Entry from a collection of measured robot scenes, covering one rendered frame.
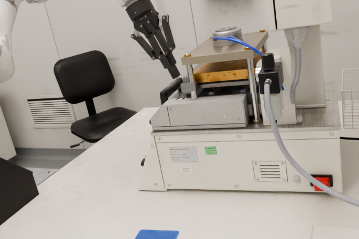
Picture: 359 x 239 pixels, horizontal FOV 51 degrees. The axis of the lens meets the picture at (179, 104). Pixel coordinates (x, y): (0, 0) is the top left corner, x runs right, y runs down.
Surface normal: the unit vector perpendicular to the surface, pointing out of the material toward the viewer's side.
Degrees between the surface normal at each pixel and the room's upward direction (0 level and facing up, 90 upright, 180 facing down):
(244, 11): 90
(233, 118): 90
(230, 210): 0
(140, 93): 90
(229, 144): 90
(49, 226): 0
